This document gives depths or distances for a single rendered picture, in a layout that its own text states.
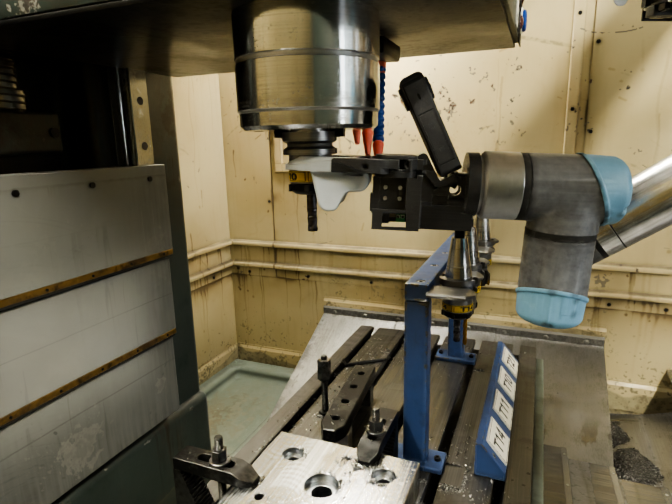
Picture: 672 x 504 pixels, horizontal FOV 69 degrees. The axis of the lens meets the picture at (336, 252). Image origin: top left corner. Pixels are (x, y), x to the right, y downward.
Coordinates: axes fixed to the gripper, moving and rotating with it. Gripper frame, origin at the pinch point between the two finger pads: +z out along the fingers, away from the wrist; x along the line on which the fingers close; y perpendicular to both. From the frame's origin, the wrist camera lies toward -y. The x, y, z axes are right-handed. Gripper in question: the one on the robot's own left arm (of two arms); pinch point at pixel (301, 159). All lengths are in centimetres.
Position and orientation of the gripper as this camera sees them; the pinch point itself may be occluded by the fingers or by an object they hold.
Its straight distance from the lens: 58.2
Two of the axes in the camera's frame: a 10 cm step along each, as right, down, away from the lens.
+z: -9.9, -0.6, 1.1
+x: 1.2, -2.2, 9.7
